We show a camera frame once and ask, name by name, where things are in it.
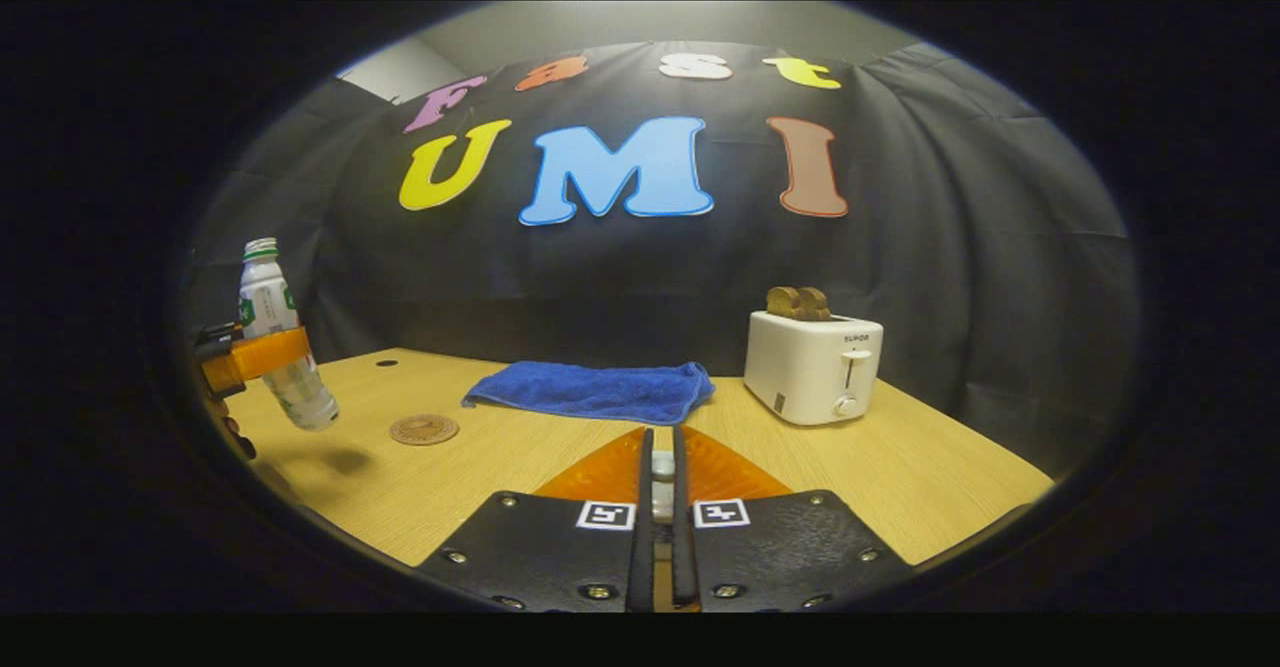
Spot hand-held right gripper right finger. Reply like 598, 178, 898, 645
671, 424, 915, 614

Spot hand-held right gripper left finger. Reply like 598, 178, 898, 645
413, 427, 657, 614

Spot white water bottle green label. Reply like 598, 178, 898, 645
237, 237, 341, 433

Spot round brown coaster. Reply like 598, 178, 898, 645
388, 413, 462, 448

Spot blue towel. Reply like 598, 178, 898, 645
460, 359, 717, 427

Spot white toaster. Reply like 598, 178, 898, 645
742, 309, 886, 428

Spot brown toast slices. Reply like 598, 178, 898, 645
765, 285, 834, 323

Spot black backdrop cloth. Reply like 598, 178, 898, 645
183, 41, 1143, 480

